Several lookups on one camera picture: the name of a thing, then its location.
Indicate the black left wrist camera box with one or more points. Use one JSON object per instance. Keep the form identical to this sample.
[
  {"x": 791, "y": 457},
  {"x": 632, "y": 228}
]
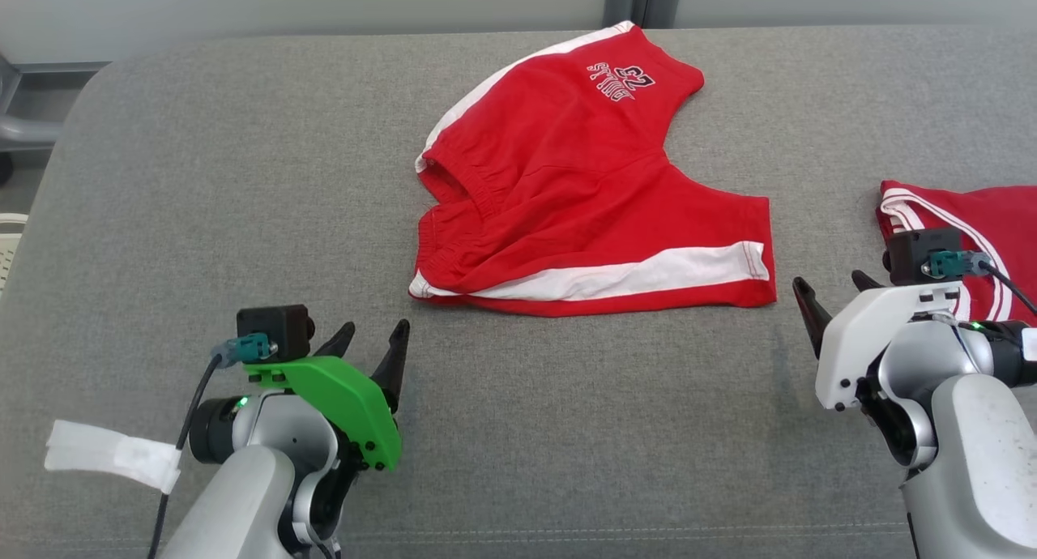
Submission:
[{"x": 271, "y": 328}]

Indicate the grey fabric sofa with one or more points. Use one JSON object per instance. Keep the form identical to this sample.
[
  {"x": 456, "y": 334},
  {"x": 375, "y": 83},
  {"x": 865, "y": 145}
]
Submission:
[{"x": 243, "y": 219}]

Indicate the red jersey with striped trim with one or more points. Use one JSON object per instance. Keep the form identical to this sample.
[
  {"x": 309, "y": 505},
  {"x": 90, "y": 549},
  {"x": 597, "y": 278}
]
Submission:
[{"x": 1004, "y": 219}]

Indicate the red shorts with white stripes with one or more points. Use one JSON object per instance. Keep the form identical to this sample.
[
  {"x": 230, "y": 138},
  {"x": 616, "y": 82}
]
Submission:
[{"x": 583, "y": 186}]

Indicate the cream perforated laundry basket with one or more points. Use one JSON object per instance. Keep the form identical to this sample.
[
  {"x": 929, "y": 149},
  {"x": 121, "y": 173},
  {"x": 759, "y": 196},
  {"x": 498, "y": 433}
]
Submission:
[{"x": 10, "y": 251}]

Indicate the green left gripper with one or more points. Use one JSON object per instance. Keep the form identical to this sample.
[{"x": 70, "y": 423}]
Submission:
[{"x": 348, "y": 397}]

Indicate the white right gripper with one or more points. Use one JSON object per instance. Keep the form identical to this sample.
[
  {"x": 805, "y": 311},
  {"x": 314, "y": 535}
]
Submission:
[{"x": 851, "y": 340}]

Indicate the white tape strip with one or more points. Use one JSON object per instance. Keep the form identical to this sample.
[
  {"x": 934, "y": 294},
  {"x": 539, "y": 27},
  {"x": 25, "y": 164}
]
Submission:
[{"x": 105, "y": 450}]

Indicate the grey metal stand frame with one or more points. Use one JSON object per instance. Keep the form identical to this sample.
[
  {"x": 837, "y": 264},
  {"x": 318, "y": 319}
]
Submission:
[{"x": 24, "y": 130}]

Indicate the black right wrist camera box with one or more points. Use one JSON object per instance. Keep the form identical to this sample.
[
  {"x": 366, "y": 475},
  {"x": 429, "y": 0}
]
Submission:
[{"x": 915, "y": 251}]

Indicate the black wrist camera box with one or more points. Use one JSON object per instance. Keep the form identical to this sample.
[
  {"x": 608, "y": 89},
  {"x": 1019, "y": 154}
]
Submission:
[
  {"x": 271, "y": 328},
  {"x": 915, "y": 251}
]

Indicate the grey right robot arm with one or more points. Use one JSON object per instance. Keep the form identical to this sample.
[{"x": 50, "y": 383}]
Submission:
[{"x": 980, "y": 445}]

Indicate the grey double partition post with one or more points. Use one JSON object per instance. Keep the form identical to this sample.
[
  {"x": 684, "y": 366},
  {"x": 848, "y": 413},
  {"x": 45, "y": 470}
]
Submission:
[{"x": 640, "y": 0}]

